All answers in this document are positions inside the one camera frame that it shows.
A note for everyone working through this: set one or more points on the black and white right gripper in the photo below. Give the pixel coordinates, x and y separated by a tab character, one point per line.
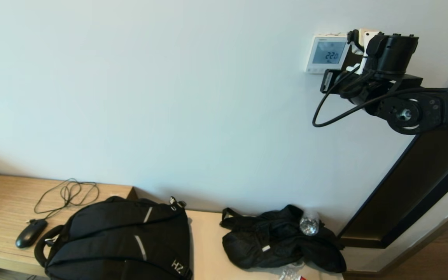
393	52

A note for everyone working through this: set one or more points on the clear unlabelled plastic bottle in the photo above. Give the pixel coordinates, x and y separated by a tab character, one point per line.
308	225

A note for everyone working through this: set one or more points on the crumpled black soft bag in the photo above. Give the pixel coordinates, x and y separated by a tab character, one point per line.
270	241

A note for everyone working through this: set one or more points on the black computer mouse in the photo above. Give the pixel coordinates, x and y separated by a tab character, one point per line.
31	233

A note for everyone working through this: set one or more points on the wooden desk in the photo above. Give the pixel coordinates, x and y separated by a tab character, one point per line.
2	202

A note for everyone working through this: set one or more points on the dark brown door frame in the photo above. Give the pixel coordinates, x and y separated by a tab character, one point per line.
422	186

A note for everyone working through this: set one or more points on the white wall thermostat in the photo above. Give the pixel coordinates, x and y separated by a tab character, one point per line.
317	52

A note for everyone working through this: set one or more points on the black backpack with grey stripes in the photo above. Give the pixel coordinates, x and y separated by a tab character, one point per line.
119	241

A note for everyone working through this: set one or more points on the beige low cabinet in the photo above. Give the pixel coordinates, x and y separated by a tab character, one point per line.
206	252

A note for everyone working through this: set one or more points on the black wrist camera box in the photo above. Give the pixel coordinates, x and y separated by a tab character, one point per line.
331	81

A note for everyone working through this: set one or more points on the clear bottle with red label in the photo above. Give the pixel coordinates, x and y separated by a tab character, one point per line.
288	274

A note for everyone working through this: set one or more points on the dark wall switch panel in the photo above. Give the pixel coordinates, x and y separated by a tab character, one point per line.
349	59

